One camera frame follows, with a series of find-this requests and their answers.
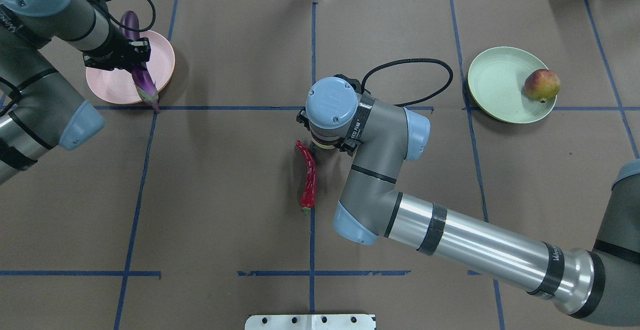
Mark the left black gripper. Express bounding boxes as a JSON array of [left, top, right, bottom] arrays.
[[83, 38, 151, 71]]

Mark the purple eggplant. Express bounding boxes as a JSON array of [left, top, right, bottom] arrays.
[[119, 10, 160, 114]]

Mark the red chili pepper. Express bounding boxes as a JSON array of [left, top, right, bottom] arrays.
[[295, 140, 318, 218]]

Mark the red-yellow apple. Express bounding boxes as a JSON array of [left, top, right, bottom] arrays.
[[523, 69, 562, 103]]

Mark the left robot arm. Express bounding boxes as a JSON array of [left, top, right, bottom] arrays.
[[0, 0, 151, 183]]

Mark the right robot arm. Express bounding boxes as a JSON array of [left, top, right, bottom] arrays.
[[297, 77, 639, 327]]

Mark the pink plate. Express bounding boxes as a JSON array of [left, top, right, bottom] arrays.
[[85, 29, 176, 105]]

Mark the green plate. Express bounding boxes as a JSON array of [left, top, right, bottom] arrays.
[[467, 46, 557, 124]]

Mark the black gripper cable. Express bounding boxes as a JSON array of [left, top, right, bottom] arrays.
[[360, 58, 454, 107]]

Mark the white camera stand column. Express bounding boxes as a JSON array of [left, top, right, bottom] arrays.
[[244, 314, 378, 330]]

